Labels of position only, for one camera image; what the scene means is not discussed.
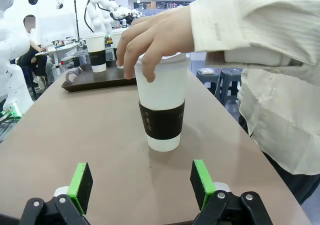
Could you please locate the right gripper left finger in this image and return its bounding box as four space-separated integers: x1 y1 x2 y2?
18 162 94 225

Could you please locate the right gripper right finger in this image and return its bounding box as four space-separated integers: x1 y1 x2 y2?
189 159 273 225

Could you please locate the white paper cup black sleeve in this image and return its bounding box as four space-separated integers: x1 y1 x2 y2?
134 51 191 153
84 32 107 73
110 29 125 61

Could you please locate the person's left forearm beige sleeve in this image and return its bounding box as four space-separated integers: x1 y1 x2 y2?
189 0 320 70

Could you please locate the dark brown plastic tray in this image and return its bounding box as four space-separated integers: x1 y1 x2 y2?
61 63 138 93

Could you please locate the person's left hand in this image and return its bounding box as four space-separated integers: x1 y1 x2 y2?
115 4 196 84

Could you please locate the white office desk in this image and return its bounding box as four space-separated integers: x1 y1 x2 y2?
34 42 80 76

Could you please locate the seated person in dark clothes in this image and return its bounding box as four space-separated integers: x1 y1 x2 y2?
16 14 55 91

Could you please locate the person in beige shirt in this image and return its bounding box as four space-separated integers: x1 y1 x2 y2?
236 67 320 206

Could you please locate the grey-blue plastic stool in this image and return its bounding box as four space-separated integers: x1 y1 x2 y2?
196 68 221 96
216 68 244 106

